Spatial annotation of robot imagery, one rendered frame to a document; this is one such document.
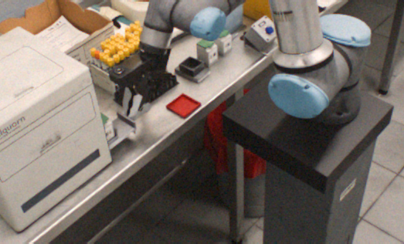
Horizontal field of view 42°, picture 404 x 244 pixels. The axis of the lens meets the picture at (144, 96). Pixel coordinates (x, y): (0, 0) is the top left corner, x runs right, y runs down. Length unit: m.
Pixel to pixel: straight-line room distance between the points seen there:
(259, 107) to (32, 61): 0.55
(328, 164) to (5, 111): 0.68
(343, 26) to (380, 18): 2.26
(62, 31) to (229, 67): 0.54
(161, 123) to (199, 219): 0.94
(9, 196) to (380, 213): 1.61
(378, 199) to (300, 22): 1.47
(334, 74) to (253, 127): 0.25
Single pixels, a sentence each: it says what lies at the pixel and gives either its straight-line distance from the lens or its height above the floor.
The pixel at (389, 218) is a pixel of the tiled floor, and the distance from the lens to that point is 2.33.
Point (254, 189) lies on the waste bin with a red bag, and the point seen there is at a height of 0.21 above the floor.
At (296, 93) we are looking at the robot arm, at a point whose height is 1.13.
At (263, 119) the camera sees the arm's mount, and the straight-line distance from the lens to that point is 1.26.
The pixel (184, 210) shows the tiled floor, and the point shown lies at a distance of 2.27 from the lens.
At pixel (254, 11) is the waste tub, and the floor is 0.91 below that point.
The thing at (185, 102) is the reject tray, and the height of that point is 0.88.
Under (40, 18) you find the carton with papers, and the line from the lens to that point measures 1.71.
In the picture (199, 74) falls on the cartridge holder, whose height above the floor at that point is 0.89.
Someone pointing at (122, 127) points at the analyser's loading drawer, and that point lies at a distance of 1.31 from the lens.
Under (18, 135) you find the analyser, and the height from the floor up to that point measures 1.12.
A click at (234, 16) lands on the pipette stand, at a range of 1.63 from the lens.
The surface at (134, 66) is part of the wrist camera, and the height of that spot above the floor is 1.07.
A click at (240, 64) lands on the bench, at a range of 1.54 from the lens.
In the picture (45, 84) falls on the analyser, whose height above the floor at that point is 1.17.
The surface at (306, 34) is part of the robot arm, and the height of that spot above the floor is 1.24.
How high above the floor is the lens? 1.81
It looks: 40 degrees down
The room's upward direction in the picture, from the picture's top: 9 degrees counter-clockwise
